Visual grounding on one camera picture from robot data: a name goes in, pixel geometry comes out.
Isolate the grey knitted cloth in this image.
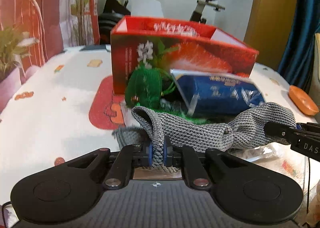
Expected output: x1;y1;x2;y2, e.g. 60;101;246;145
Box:
112;102;296;173

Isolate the blue foil snack bag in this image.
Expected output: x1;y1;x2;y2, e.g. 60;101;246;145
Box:
170;69;265;117

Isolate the green plush toy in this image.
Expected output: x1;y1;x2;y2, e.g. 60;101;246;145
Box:
125;66;176;109

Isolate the clear plastic packaged item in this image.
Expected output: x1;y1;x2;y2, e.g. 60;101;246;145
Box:
227;144;278;162

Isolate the orange plate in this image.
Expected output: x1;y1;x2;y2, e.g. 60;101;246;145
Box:
288;85;319;116

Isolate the dark blue curtain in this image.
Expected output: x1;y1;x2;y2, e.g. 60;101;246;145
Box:
277;0;319;92

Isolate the patterned white tablecloth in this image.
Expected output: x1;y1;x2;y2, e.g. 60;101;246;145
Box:
1;45;316;205

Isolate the red strawberry cardboard box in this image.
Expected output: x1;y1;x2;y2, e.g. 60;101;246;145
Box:
111;16;259;94

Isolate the white paper sheet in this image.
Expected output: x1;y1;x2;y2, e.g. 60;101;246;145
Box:
131;0;164;18

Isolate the green potted plant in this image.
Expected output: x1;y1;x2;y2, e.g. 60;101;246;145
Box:
1;27;40;82

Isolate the red pink patterned curtain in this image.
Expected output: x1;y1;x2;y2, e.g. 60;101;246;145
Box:
1;0;100;72

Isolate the wooden door frame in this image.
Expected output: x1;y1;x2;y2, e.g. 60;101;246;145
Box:
244;0;297;70

